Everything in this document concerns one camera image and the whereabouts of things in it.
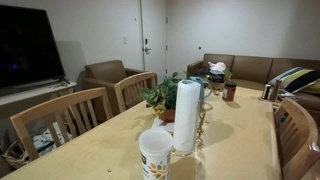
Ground chrome paper towel holder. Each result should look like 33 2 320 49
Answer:
171 99 203 158

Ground blue watering can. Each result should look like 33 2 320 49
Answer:
188 76 213 103

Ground potted green plant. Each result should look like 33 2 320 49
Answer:
141 72 183 123

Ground wicker basket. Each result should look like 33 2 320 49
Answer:
1 139 32 170

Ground black flat screen television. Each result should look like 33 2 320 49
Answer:
0 4 66 90

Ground white door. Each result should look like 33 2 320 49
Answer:
139 0 168 77

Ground brown jar black lid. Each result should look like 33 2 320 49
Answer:
222 81 237 102

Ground white television stand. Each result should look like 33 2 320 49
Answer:
0 81 78 108

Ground dried brown plant sprigs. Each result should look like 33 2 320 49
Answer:
195 87 215 152

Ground small black silver object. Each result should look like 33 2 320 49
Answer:
262 83 272 101

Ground pink white bundle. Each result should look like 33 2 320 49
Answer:
207 61 227 73

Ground striped throw pillow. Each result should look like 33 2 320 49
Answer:
267 66 320 95

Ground white paper towel roll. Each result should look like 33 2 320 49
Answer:
172 79 202 153

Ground brown armchair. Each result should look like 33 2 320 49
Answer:
82 59 158 117

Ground dark round container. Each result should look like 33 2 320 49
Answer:
208 69 226 84

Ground patterned floor cloth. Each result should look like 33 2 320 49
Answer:
30 122 73 157

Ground white printed can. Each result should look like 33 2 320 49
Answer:
139 146 173 180

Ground brown sofa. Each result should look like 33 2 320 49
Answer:
186 53 320 125

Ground white plastic can lid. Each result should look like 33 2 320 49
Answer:
138 128 174 156

